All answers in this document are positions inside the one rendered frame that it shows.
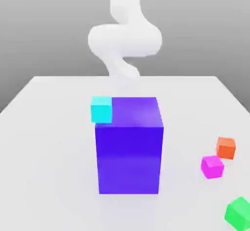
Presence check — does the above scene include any small cyan cube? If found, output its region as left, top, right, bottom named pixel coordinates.
left=90, top=96, right=113, bottom=124

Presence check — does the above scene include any small magenta cube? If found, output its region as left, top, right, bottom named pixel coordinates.
left=200, top=155, right=225, bottom=179

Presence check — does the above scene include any small orange cube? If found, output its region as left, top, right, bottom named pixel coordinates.
left=216, top=136, right=236, bottom=160

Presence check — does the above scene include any small green cube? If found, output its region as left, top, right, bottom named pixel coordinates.
left=224, top=196, right=250, bottom=231

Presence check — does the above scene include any large purple box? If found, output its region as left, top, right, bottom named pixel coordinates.
left=94, top=96, right=164, bottom=195

